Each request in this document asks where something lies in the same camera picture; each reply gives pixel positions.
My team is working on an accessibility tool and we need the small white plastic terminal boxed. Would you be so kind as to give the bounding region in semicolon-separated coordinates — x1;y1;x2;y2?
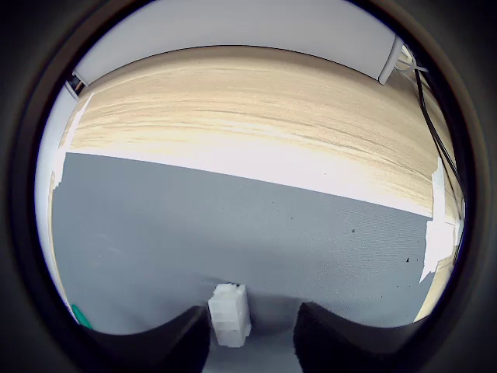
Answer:
207;282;253;348

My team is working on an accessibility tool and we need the round green lid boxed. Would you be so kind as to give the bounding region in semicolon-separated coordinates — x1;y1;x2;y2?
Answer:
71;304;92;329

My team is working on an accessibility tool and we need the dark grey mat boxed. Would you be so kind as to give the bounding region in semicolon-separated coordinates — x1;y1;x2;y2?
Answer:
50;152;434;373

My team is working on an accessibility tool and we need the wide white partition box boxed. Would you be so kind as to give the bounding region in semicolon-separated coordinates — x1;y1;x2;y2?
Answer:
72;0;404;85

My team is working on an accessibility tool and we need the black cable along table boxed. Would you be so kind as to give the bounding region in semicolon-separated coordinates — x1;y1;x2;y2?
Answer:
412;66;467;252

